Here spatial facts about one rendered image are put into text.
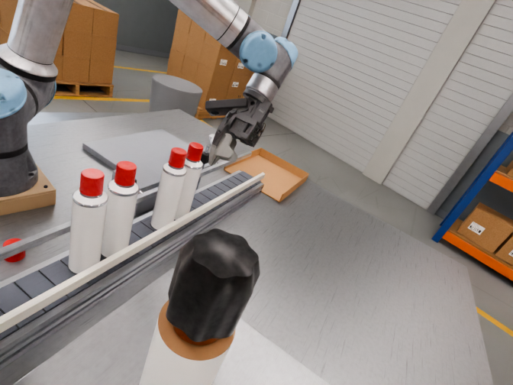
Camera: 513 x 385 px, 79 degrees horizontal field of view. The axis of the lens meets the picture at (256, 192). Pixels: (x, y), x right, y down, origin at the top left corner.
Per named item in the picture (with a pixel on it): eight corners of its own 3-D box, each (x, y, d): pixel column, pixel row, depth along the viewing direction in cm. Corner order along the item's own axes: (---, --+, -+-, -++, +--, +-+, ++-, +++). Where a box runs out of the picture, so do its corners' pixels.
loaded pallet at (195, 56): (198, 120, 403) (222, 25, 349) (158, 94, 437) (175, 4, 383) (253, 118, 497) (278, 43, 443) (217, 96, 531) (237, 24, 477)
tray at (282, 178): (279, 202, 115) (283, 193, 113) (223, 169, 122) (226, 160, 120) (305, 181, 140) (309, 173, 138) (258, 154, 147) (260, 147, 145)
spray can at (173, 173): (161, 235, 72) (180, 158, 62) (145, 224, 73) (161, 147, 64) (176, 227, 76) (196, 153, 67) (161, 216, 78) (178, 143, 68)
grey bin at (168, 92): (159, 156, 286) (172, 92, 257) (132, 134, 306) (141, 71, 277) (197, 152, 321) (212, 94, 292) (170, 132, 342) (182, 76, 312)
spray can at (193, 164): (179, 224, 77) (198, 152, 68) (162, 214, 79) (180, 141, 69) (191, 217, 82) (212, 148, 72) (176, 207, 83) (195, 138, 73)
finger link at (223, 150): (220, 171, 76) (240, 138, 76) (201, 160, 77) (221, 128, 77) (224, 173, 79) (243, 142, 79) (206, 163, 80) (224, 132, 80)
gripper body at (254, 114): (244, 140, 74) (270, 98, 75) (216, 125, 77) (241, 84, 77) (253, 150, 82) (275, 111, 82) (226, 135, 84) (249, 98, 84)
